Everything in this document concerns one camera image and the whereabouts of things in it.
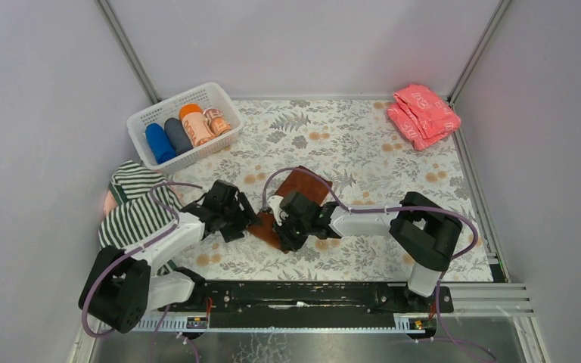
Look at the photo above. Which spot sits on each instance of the brown towel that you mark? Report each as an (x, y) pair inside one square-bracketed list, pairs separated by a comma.
[(304, 187)]

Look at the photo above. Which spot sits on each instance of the orange rolled towel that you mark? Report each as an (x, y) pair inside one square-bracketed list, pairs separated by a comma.
[(195, 124)]

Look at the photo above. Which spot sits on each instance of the grey rolled towel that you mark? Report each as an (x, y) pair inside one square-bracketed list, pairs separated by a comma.
[(177, 136)]

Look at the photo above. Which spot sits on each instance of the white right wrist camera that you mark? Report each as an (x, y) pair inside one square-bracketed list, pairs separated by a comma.
[(274, 203)]

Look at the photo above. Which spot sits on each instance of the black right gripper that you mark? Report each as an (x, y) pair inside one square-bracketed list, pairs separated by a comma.
[(284, 226)]

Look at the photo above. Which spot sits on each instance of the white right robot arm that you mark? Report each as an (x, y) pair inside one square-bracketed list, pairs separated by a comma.
[(426, 232)]

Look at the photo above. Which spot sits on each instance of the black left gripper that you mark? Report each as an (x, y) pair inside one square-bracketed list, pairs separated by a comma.
[(237, 215)]

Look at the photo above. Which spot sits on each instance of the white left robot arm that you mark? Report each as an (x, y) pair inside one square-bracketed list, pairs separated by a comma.
[(124, 284)]

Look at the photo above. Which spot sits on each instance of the pink patterned folded towel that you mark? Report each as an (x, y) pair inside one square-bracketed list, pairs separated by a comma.
[(421, 116)]

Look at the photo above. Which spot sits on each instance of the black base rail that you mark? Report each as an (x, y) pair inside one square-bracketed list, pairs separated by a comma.
[(310, 304)]

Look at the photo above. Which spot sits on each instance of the blue rolled towel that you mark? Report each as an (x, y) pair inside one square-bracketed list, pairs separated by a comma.
[(159, 143)]

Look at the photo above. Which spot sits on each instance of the beige patterned rolled towel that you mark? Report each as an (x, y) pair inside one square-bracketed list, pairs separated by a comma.
[(217, 122)]

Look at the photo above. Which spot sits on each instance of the green white striped towel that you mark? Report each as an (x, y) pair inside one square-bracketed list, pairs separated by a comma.
[(143, 200)]

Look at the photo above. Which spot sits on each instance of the pink towel under striped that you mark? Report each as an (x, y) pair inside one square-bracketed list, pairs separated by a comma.
[(110, 203)]

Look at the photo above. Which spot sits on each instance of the white plastic basket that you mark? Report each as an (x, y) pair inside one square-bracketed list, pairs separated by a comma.
[(208, 95)]

